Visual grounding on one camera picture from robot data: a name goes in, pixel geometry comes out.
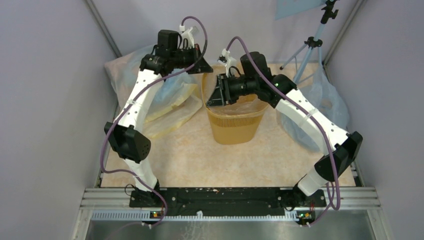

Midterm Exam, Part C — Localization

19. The yellow plastic bag on floor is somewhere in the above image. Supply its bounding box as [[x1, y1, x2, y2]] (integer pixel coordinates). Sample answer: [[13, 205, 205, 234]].
[[142, 83, 203, 139]]

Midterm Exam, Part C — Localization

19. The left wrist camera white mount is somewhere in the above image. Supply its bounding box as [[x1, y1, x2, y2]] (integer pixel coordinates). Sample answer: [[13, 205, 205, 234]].
[[179, 24, 199, 49]]

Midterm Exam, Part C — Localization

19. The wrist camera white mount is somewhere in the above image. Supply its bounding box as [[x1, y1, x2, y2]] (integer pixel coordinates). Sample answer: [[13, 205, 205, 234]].
[[179, 24, 199, 49], [217, 48, 237, 77]]

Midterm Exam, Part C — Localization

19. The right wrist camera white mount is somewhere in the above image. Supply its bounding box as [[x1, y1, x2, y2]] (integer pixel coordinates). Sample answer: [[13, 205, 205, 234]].
[[217, 48, 237, 77]]

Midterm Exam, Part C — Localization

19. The clear plastic trash bag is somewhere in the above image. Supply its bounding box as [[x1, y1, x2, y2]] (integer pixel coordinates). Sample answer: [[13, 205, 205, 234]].
[[201, 65, 269, 116]]

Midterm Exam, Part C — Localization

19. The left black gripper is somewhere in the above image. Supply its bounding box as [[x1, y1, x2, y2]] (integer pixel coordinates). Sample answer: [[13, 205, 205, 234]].
[[170, 43, 213, 74]]

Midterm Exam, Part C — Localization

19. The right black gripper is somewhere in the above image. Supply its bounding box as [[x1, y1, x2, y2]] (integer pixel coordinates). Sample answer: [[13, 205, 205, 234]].
[[205, 73, 258, 109]]

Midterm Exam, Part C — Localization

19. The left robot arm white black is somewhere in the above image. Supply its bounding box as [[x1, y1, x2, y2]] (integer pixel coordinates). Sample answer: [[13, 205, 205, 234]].
[[104, 28, 213, 207]]

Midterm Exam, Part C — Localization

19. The yellow plastic trash bin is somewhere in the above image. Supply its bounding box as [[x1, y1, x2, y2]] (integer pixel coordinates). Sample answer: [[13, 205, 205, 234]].
[[201, 64, 270, 146]]

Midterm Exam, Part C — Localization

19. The large stuffed bag left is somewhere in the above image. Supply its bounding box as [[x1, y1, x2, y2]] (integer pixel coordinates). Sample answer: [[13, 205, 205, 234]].
[[104, 45, 196, 108]]

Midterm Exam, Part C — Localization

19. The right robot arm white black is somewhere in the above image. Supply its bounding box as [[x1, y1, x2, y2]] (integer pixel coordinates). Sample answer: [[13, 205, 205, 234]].
[[206, 49, 363, 206]]

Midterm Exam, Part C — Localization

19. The white cable duct strip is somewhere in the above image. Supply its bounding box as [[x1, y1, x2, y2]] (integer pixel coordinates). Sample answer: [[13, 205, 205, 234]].
[[91, 210, 299, 222]]

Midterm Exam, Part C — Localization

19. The blue stuffed bag right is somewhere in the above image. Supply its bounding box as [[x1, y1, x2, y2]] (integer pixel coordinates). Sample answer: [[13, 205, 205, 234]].
[[276, 64, 350, 153]]

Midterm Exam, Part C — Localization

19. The light blue tripod stand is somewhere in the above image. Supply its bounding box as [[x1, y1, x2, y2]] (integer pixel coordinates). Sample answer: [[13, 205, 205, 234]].
[[279, 0, 339, 83]]

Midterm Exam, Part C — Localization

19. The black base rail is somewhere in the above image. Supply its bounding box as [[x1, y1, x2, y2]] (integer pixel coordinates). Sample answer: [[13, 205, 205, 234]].
[[129, 187, 327, 217]]

